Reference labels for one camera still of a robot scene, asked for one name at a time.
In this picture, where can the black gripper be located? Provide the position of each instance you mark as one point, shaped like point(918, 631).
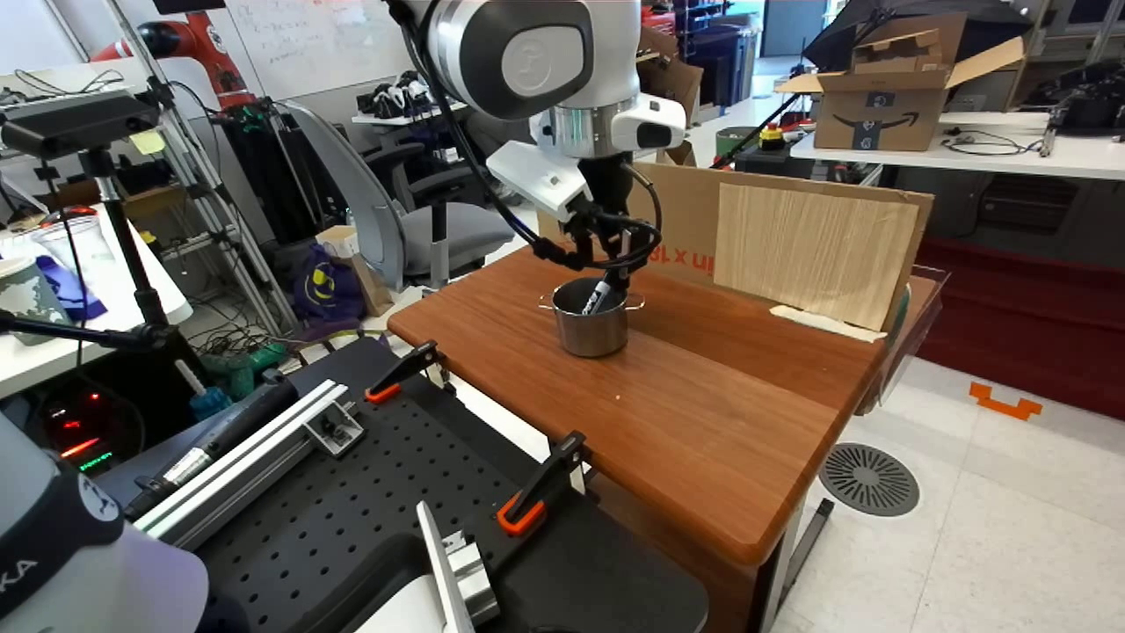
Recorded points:
point(603, 187)

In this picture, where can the silver aluminium extrusion rail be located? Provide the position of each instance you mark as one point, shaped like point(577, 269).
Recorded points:
point(452, 573)
point(233, 469)

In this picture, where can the purple bag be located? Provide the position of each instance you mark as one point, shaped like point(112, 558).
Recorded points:
point(322, 286)

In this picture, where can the black control box red lights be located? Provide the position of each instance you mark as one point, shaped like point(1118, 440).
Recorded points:
point(83, 423)

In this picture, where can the brown cardboard sheet red print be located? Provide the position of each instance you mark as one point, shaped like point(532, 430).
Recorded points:
point(681, 211)

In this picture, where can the grey office chair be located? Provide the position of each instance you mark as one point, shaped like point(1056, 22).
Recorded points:
point(459, 230)

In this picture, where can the round metal floor drain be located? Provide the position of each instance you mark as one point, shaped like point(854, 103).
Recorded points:
point(869, 478)

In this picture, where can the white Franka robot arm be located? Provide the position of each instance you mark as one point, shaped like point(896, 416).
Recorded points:
point(514, 55)

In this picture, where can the black perforated breadboard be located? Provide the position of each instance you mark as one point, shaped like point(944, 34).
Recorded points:
point(353, 514)

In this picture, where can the blue cloth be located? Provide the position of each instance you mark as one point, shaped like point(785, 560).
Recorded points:
point(66, 286)

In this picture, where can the black camera on tripod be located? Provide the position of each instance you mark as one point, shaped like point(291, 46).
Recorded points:
point(83, 116)

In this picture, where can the black marker white label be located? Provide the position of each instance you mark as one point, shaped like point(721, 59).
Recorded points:
point(600, 293)

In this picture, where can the silver metal bracket plate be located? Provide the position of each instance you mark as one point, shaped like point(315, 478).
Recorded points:
point(334, 428)

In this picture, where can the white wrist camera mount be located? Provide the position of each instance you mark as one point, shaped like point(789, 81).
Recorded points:
point(532, 177)

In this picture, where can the grey metal table leg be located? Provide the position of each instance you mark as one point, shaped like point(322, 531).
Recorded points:
point(810, 539)

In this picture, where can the white office desk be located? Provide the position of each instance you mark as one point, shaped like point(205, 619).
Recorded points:
point(1056, 151)

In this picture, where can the open brown shipping box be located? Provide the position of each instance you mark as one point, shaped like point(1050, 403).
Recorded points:
point(879, 116)

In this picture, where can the silver metal pot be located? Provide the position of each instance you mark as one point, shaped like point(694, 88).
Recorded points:
point(593, 339)

